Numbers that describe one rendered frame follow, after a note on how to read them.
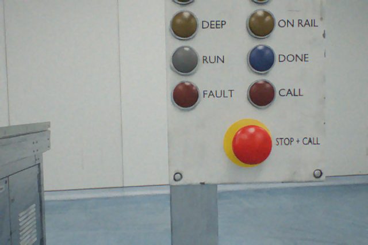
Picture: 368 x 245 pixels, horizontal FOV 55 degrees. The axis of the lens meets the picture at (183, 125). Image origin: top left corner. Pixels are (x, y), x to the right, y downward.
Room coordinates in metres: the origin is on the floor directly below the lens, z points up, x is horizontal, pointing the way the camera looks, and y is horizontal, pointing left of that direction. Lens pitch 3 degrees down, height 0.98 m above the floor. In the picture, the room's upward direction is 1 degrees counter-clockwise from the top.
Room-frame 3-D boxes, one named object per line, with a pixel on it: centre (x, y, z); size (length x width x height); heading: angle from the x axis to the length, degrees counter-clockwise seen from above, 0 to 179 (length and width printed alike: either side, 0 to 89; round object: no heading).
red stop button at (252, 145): (0.37, -0.07, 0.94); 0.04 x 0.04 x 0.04; 2
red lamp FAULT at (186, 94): (0.37, 0.00, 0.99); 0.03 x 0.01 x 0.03; 92
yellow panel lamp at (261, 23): (0.37, -0.08, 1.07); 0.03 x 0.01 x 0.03; 92
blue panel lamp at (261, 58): (0.37, -0.08, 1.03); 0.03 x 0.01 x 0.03; 92
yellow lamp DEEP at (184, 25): (0.37, 0.00, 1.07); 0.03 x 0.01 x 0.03; 92
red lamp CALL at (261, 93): (0.37, -0.08, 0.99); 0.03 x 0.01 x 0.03; 92
